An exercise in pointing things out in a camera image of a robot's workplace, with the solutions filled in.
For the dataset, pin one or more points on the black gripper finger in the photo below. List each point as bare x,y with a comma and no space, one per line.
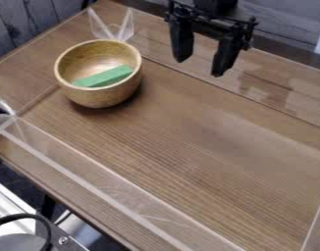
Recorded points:
227,54
182,38

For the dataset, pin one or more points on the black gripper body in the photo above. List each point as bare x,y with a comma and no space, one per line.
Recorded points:
216,18

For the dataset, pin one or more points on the green rectangular block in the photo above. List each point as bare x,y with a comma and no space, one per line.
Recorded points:
105,78

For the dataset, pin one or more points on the brown wooden bowl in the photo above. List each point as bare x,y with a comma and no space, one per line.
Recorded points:
89,58

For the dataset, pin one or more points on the grey round base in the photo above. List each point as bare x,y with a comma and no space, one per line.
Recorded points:
24,242

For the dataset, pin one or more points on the clear acrylic barrier wall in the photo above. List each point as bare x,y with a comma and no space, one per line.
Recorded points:
203,165

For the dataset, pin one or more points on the grey metal bracket with screw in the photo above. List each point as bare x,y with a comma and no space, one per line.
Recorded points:
62,240

